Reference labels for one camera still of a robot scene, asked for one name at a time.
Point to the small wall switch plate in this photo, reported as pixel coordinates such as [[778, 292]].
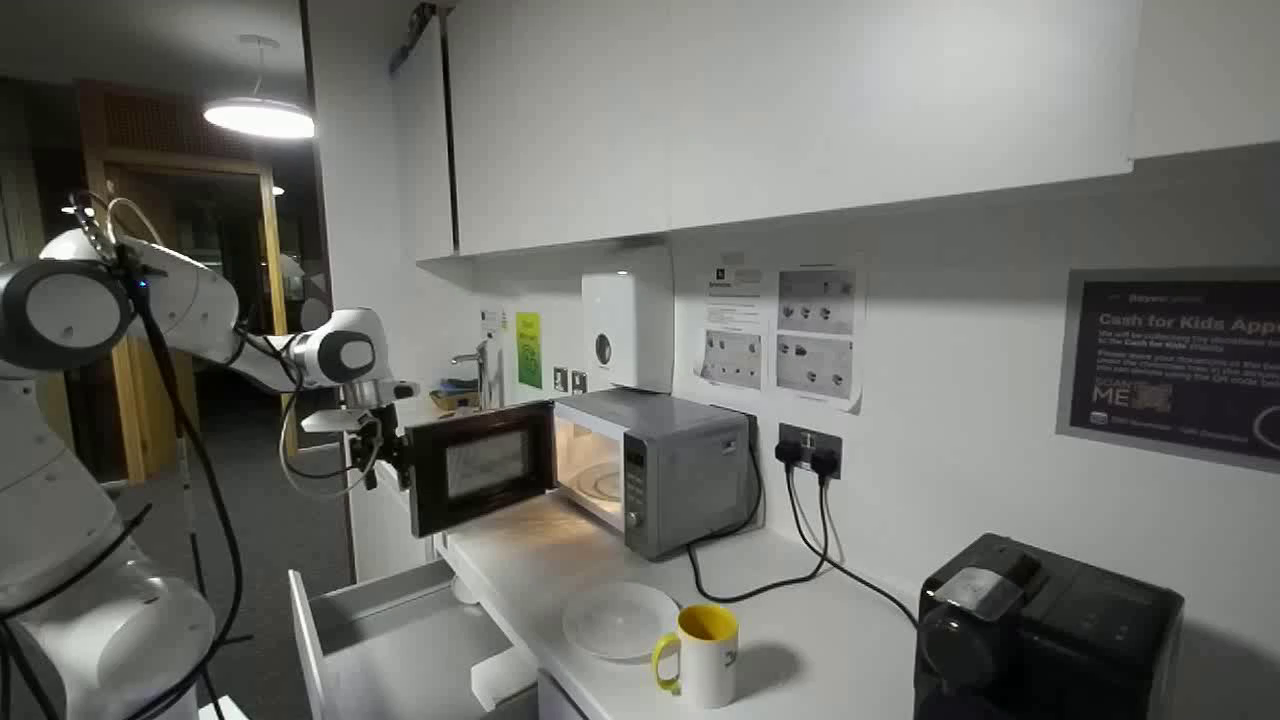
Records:
[[563, 380], [581, 380]]

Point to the white paper notice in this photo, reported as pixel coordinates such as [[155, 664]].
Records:
[[732, 359], [817, 303], [814, 364]]

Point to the white box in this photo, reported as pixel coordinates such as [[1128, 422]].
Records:
[[507, 678]]

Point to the round ceiling lamp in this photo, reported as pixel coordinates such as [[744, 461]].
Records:
[[262, 119]]

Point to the silver microwave oven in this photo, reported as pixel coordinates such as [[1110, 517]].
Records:
[[695, 464]]

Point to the white round plate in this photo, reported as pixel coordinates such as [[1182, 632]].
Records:
[[621, 620]]

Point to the chrome water tap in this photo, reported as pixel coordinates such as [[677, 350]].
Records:
[[491, 368]]

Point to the open white drawer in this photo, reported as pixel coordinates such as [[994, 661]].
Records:
[[386, 641]]

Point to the small white paper label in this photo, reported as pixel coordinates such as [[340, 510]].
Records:
[[732, 277]]

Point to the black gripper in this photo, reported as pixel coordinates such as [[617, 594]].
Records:
[[373, 443]]

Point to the yellow and white mug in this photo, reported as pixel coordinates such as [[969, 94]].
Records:
[[709, 657]]

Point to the black coffee machine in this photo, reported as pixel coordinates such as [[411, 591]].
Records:
[[1066, 641]]

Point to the white printed wall sign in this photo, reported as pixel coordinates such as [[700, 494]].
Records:
[[494, 327]]

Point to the white wall dispenser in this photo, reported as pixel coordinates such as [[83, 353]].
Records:
[[617, 333]]

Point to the white wall cabinet row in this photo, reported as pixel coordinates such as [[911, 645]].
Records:
[[786, 106]]

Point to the green poster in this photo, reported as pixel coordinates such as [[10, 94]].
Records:
[[530, 350]]

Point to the wooden door frame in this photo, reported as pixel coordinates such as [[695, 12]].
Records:
[[147, 403]]

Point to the black double wall socket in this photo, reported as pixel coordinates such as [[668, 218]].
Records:
[[809, 450]]

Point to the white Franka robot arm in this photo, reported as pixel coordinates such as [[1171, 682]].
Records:
[[83, 572]]

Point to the wicker basket with cloth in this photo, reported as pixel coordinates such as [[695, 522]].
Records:
[[457, 394]]

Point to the black framed notice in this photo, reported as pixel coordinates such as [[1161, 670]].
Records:
[[1182, 364]]

